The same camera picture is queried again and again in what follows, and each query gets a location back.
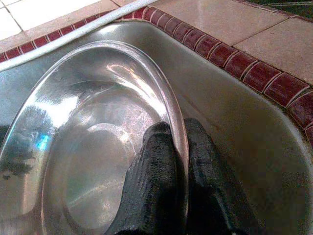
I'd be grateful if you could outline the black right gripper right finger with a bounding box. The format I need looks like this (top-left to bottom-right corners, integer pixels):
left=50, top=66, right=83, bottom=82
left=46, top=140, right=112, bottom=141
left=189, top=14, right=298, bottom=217
left=183, top=118, right=260, bottom=235

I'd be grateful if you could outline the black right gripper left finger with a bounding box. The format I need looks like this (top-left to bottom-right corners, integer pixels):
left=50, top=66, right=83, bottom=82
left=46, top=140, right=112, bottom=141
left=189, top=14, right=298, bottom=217
left=106, top=121, right=189, bottom=235

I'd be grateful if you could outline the stainless steel bowl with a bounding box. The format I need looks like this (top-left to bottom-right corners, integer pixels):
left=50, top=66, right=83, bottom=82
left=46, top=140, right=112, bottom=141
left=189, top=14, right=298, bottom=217
left=0, top=40, right=189, bottom=235

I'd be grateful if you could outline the stainless steel sink basin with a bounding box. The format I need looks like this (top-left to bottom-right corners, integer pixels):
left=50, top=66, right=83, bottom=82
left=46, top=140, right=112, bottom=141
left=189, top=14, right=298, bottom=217
left=256, top=0, right=313, bottom=18
left=0, top=19, right=313, bottom=235

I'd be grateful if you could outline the white counter pipe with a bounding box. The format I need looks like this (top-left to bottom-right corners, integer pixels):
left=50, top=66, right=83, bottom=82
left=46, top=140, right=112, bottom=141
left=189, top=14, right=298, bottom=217
left=0, top=0, right=157, bottom=71

